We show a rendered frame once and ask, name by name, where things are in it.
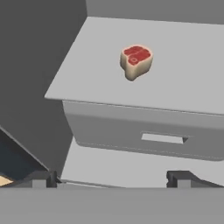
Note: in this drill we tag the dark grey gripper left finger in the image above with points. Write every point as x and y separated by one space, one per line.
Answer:
43 178

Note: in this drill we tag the red raw steak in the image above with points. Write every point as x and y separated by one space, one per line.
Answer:
136 61

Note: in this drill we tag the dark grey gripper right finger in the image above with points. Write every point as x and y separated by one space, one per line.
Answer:
178 178

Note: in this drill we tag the grey drawer front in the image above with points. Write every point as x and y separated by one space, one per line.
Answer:
116 131

